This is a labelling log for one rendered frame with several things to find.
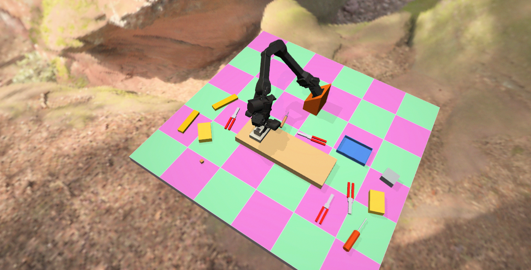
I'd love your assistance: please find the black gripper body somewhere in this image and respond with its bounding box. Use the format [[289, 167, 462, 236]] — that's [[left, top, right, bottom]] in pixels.
[[245, 109, 281, 131]]

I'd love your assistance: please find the blue rectangular tray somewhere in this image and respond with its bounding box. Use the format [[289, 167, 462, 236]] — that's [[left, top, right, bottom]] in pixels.
[[336, 135, 373, 166]]

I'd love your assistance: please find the tan wooden panel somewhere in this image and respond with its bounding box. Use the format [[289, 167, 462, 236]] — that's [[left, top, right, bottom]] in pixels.
[[235, 119, 338, 189]]

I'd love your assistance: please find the orange-handled awl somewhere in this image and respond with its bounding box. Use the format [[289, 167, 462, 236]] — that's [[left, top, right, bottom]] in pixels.
[[343, 218, 367, 252]]

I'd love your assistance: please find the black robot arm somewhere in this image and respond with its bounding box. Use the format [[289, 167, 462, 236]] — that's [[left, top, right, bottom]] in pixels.
[[247, 39, 324, 127]]

